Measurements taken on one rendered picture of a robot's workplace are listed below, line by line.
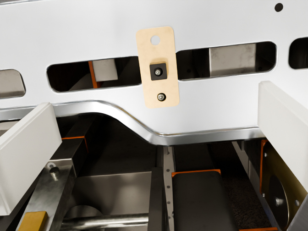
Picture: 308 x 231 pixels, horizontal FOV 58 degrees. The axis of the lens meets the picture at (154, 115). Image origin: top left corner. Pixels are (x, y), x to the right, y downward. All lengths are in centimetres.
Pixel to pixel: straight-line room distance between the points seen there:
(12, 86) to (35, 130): 20
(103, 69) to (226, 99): 20
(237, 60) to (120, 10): 13
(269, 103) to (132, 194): 29
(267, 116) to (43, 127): 13
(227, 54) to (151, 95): 9
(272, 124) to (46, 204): 26
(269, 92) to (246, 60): 16
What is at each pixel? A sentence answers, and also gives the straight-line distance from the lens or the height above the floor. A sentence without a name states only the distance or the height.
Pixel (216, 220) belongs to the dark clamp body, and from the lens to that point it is 32.
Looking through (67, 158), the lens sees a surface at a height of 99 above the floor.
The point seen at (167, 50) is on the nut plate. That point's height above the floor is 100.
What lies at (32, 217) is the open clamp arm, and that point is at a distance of 33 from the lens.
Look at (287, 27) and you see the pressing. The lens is 31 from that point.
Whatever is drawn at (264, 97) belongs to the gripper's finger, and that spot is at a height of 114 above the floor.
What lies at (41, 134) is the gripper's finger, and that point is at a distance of 17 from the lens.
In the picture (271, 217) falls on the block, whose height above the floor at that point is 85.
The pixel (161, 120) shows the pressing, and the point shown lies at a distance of 31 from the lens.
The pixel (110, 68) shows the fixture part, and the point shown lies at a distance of 43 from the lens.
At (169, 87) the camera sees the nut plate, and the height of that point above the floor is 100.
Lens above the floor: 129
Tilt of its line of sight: 67 degrees down
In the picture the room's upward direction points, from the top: 175 degrees counter-clockwise
